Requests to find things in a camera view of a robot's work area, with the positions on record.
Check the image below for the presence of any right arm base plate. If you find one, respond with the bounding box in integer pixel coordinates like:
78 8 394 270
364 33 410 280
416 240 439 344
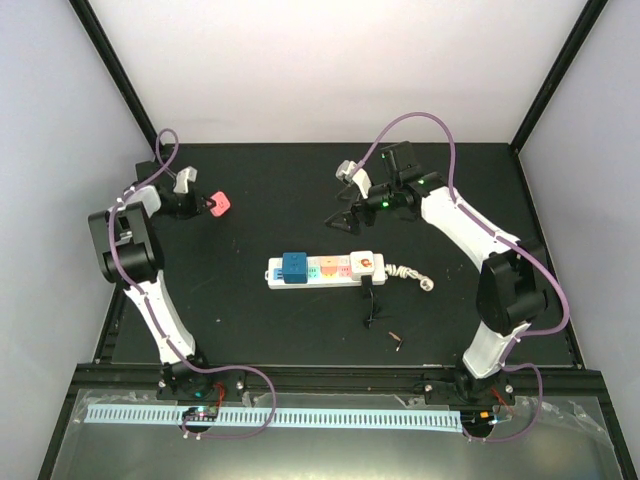
417 369 515 406

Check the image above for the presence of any black aluminium front rail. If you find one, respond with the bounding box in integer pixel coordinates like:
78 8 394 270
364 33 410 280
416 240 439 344
69 364 609 406

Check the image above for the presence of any black frame post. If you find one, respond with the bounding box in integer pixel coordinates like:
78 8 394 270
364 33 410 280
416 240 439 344
510 0 608 154
69 0 157 148

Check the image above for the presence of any small brown debris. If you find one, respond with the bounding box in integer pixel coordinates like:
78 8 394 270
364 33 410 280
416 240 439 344
388 331 404 352

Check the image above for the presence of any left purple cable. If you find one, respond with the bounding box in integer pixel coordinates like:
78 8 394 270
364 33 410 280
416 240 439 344
107 128 279 442

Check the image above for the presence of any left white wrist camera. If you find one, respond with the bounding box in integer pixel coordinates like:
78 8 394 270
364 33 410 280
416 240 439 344
173 166 197 195

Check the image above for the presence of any blue cube plug adapter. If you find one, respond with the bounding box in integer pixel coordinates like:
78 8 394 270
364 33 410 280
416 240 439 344
281 252 308 285

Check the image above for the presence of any pink plug adapter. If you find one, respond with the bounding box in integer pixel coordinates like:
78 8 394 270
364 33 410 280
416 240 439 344
209 191 231 218

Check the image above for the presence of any left black frame post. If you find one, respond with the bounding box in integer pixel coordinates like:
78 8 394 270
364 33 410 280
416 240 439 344
69 0 157 148

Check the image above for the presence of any right black frame post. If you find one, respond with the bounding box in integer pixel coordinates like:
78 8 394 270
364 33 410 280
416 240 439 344
510 0 608 154

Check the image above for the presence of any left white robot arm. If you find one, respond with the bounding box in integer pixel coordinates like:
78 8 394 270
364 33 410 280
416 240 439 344
88 185 215 400

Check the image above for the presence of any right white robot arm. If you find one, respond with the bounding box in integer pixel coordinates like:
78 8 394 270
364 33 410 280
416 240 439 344
325 141 549 403

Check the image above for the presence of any light blue slotted cable duct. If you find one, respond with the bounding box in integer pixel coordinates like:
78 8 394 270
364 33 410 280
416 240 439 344
84 404 463 433

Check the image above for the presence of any black cable tie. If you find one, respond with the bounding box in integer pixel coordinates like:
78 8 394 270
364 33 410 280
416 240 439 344
361 275 389 330

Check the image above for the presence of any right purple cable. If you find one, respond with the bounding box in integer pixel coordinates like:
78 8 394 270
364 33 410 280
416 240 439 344
357 111 572 445

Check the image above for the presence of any white plug with red print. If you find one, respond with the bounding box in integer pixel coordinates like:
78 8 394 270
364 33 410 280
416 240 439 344
350 251 375 275

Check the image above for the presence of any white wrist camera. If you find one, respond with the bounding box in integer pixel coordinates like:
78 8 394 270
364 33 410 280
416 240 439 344
173 166 197 195
335 160 372 199

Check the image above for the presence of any white power strip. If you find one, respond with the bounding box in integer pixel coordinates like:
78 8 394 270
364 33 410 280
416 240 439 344
264 251 386 290

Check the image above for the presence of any white coiled power cord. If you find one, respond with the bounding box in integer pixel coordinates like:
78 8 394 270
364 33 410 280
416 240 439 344
384 263 435 292

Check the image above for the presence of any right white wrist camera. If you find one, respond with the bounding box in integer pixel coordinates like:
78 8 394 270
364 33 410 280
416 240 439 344
335 160 372 199

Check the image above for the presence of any purple cable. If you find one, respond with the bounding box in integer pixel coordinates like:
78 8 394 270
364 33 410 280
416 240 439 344
357 111 572 445
107 128 279 442

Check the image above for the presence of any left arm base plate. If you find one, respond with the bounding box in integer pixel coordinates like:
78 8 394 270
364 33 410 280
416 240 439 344
156 370 246 404

